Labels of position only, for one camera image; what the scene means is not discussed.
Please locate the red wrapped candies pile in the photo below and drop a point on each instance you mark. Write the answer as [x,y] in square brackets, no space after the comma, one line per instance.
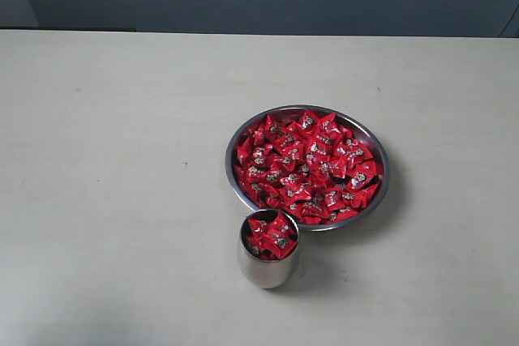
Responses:
[312,167]

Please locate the steel bowl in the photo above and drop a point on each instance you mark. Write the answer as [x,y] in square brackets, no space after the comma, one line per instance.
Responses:
[360,131]

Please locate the steel cup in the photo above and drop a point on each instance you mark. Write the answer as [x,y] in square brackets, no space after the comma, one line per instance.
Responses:
[265,274]

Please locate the red candies in cup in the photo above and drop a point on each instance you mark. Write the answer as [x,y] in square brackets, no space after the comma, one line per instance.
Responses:
[270,235]

